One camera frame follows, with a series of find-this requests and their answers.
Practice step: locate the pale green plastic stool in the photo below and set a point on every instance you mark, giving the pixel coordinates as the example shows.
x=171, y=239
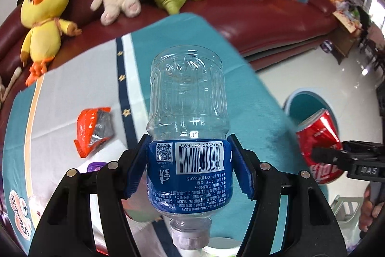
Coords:
x=346, y=205

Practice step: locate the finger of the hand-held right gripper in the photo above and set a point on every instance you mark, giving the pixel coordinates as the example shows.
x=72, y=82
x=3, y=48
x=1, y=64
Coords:
x=326, y=156

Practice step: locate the cardboard box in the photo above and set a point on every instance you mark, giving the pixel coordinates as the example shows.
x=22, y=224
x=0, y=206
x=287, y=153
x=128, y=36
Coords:
x=346, y=20

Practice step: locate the brown wooden side table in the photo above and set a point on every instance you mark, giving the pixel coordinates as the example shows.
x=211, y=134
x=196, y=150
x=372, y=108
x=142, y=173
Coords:
x=343, y=43

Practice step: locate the dark red leather sofa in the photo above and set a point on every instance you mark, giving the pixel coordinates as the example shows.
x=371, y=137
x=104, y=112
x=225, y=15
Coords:
x=255, y=19

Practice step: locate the teal white printed tablecloth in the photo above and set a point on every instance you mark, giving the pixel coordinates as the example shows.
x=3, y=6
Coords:
x=195, y=34

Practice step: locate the purple toy egg puppy print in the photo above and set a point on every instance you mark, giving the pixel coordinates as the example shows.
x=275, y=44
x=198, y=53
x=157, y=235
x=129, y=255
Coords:
x=94, y=167

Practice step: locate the red soda can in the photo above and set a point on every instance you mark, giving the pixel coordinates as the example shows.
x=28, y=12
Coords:
x=318, y=130

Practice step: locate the person's right hand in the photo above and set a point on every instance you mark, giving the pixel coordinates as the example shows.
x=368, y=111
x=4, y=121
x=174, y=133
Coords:
x=365, y=214

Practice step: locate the clear plastic bottle blue label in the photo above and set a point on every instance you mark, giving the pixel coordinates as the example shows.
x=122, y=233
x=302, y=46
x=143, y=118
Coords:
x=186, y=94

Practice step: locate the yellow chick plush toy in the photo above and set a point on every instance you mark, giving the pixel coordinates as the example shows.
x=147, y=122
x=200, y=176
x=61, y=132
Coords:
x=45, y=34

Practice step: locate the round teal bin white rim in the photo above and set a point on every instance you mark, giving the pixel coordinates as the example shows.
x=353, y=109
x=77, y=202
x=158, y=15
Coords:
x=303, y=106

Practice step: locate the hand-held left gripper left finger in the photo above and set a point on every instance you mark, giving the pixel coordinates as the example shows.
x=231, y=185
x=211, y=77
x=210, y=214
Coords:
x=137, y=166

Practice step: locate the orange silver snack wrapper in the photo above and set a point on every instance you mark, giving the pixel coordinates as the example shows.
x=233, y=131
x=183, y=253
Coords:
x=87, y=124

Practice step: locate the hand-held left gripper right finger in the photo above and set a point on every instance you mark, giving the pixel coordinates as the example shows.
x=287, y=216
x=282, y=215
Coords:
x=240, y=166

